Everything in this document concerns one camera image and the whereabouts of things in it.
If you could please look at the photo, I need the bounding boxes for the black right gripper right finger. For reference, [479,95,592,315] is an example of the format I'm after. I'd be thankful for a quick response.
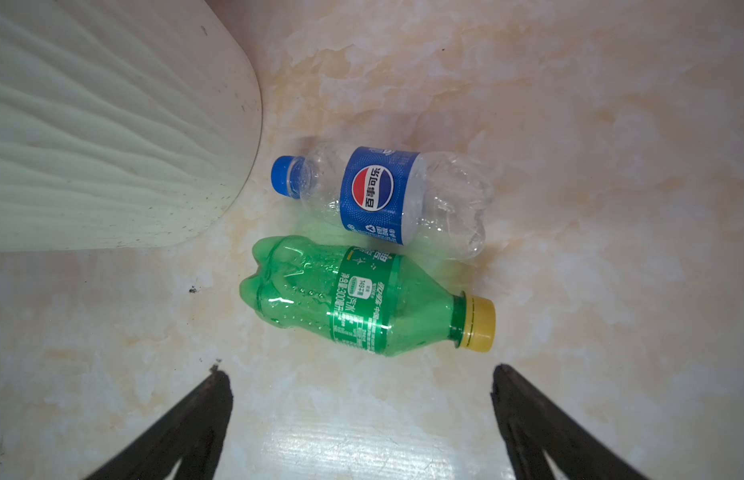
[491,364,644,479]

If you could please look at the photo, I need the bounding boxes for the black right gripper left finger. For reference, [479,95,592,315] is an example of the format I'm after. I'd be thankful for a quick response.
[89,367,233,479]

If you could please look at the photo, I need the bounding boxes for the white ribbed trash bin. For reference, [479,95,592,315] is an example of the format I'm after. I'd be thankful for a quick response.
[0,1,262,253]

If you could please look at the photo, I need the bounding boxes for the green bottle yellow cap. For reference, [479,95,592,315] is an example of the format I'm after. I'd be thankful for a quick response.
[239,235,496,357]

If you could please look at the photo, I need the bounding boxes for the small blue label bottle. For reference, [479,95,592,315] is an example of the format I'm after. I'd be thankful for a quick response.
[271,142,493,260]

